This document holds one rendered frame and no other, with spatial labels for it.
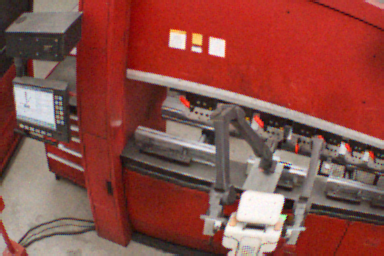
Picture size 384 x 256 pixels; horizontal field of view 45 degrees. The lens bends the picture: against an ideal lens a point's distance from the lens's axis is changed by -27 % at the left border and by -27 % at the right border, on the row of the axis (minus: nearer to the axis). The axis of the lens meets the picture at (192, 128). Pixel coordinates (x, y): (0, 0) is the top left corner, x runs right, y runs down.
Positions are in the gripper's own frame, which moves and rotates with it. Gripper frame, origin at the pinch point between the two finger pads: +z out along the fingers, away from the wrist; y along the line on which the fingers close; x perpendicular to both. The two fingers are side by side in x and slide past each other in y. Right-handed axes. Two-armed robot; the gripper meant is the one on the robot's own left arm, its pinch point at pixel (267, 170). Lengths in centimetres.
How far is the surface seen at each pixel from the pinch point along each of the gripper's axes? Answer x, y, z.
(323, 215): 14, -47, 21
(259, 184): 10.5, 1.4, -4.0
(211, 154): -3.7, 35.3, 8.1
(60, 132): 30, 102, -49
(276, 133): -15.1, -0.2, -16.2
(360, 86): -39, -50, -59
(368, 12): -61, -51, -105
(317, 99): -30, -22, -42
